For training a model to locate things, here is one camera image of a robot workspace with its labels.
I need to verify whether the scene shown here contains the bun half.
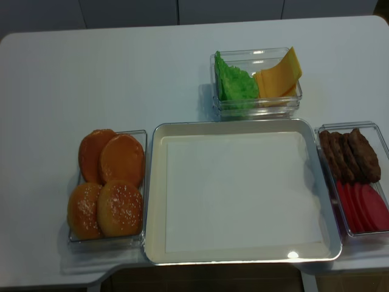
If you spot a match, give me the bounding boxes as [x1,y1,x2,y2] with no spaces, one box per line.
[78,129,117,184]
[98,134,145,188]

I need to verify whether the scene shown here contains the green lettuce leaf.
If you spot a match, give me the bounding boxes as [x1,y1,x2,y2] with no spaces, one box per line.
[215,51,259,101]

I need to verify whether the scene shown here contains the clear lettuce cheese container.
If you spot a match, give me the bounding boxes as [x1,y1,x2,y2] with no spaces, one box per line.
[210,47,302,120]

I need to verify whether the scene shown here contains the white parchment paper sheet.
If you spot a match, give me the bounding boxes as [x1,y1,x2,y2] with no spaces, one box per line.
[166,131,322,252]

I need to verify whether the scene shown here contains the white metal tray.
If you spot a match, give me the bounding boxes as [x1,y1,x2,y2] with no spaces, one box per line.
[144,119,342,265]

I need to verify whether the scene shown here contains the bun bottom half front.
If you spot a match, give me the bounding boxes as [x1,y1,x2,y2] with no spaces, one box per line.
[98,134,145,188]

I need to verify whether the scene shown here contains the sesame bun top right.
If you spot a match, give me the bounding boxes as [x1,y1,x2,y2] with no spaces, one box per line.
[97,180,143,237]

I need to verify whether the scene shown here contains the sesame bun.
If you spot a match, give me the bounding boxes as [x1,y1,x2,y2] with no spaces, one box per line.
[67,182,103,240]
[97,180,143,237]

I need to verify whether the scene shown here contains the flat yellow cheese slices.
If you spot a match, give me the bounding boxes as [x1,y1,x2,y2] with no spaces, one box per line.
[253,68,298,99]

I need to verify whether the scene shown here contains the clear bun container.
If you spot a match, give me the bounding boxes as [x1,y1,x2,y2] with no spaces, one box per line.
[70,130,147,242]

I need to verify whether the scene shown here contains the upright yellow cheese slice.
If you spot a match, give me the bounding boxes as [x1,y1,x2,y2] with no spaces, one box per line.
[272,47,302,79]

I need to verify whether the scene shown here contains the sesame bun top left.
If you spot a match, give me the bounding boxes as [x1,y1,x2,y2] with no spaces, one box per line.
[67,182,103,240]

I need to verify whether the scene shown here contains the brown patty far left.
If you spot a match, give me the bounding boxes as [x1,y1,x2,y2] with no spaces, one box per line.
[319,130,342,180]

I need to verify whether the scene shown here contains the brown patty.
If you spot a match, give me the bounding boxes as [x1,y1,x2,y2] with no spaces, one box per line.
[330,131,355,183]
[319,130,342,180]
[348,128,381,183]
[340,133,365,183]

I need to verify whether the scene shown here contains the tomato slice far left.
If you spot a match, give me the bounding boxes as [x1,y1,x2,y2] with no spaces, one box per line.
[336,180,358,234]

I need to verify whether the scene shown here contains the tomato slice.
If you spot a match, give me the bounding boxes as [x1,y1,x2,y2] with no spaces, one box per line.
[353,182,374,232]
[359,184,388,231]
[336,180,358,234]
[345,183,365,234]

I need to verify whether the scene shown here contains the clear patty tomato container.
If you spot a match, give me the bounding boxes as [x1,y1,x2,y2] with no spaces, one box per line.
[315,122,388,240]

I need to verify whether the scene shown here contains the brown patty right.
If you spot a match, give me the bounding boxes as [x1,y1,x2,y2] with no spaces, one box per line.
[348,128,381,183]

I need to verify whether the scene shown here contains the tomato slice right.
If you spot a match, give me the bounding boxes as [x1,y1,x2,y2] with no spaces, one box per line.
[359,184,388,231]

